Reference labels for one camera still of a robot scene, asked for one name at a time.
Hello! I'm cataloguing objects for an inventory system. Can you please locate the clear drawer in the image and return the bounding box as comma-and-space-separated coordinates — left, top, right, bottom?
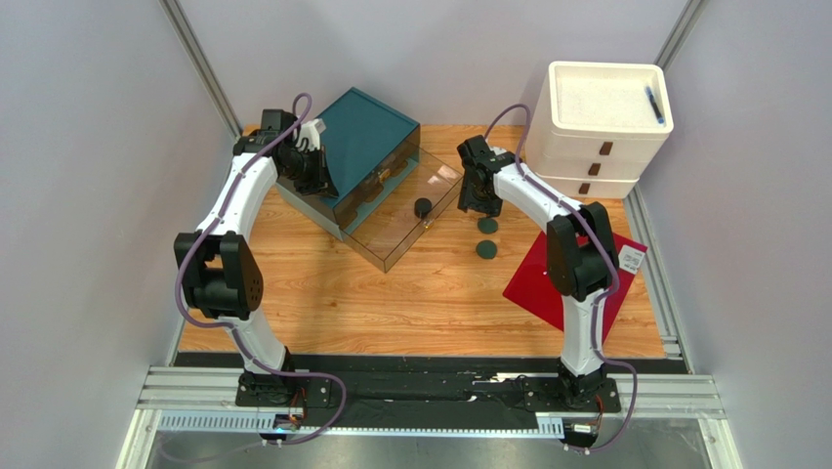
341, 148, 462, 273
327, 124, 421, 233

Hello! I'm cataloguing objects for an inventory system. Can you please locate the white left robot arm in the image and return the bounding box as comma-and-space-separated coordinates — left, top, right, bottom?
174, 152, 312, 395

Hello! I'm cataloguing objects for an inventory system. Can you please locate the blue pen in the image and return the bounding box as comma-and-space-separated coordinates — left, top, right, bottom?
645, 86, 666, 125

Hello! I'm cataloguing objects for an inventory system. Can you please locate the teal drawer organizer box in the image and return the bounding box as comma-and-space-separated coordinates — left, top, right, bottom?
275, 87, 421, 240

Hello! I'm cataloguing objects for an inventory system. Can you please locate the white three-drawer cabinet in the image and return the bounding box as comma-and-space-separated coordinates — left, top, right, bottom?
525, 61, 674, 199

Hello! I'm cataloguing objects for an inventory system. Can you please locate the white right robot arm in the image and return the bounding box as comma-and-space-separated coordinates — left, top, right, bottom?
457, 135, 620, 395

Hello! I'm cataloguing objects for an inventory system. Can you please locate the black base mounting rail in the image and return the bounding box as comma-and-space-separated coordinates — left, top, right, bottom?
235, 355, 623, 430

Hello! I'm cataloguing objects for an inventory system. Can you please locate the black round jar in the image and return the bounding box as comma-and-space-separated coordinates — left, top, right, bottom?
413, 197, 434, 220

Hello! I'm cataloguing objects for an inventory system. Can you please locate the green round compact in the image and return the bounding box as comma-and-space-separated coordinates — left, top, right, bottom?
476, 239, 498, 260
477, 217, 499, 235

